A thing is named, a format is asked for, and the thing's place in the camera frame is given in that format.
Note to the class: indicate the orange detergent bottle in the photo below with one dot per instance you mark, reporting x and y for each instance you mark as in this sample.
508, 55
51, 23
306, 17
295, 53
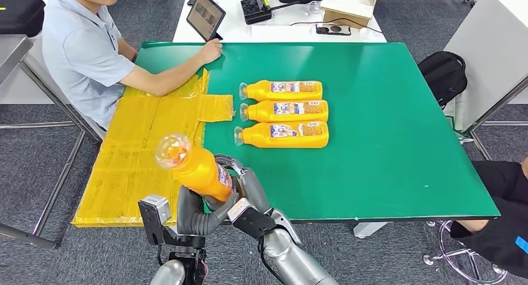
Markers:
260, 94
264, 138
200, 172
264, 114

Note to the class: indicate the person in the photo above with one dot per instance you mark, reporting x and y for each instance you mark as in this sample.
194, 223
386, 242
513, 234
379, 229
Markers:
503, 229
78, 56

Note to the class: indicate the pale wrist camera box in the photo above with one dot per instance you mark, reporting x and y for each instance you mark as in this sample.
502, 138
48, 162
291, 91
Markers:
251, 221
154, 209

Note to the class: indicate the open cardboard box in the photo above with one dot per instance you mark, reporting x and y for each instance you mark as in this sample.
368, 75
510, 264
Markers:
350, 11

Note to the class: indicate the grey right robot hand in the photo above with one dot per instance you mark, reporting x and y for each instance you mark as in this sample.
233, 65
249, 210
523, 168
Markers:
253, 188

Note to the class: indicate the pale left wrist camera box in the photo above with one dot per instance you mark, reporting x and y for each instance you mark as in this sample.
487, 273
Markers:
154, 209

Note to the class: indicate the clear plastic bag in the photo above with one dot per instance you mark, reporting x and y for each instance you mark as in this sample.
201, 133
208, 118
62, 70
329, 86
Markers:
312, 7

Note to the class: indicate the black hard case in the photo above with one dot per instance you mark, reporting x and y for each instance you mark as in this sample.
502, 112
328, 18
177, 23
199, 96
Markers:
18, 15

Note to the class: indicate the black backpack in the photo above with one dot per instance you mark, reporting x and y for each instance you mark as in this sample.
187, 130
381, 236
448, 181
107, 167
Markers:
443, 77

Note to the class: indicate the black tablet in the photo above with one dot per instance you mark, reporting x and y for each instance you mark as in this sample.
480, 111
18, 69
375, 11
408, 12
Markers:
205, 15

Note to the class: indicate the chrome stool base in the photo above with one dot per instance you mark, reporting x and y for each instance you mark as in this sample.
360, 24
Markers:
449, 262

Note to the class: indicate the grey metal frame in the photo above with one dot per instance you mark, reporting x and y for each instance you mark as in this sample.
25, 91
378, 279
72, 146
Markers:
480, 120

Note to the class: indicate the person's right forearm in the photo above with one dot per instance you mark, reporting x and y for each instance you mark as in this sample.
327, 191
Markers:
165, 78

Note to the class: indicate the yellow taped cardboard sheet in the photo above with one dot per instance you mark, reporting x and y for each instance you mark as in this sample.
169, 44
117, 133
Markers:
132, 151

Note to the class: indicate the white table foot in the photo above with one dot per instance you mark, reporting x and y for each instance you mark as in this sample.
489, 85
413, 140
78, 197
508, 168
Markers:
369, 229

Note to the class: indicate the person's left forearm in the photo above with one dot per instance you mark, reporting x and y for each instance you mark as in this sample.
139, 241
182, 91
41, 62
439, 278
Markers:
128, 50

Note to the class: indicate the person's right hand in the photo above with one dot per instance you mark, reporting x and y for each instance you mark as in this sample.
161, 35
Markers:
211, 52

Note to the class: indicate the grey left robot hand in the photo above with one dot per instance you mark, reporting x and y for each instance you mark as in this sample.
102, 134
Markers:
192, 217

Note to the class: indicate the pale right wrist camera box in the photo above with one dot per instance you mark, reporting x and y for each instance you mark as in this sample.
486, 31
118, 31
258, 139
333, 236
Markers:
251, 221

